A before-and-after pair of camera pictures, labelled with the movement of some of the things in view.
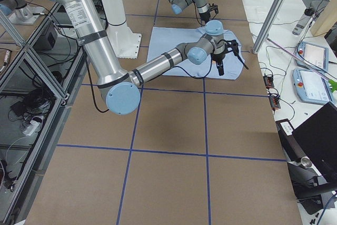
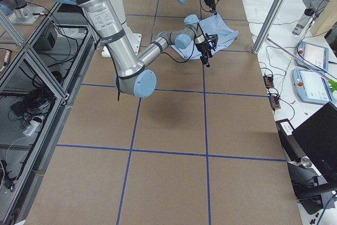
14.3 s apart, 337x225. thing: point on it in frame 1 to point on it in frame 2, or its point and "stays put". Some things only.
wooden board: (327, 18) stays put
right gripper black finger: (219, 66) to (204, 59)
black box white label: (291, 145) stays put
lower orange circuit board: (275, 101) stays put
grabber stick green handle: (333, 84) stays put
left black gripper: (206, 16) to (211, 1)
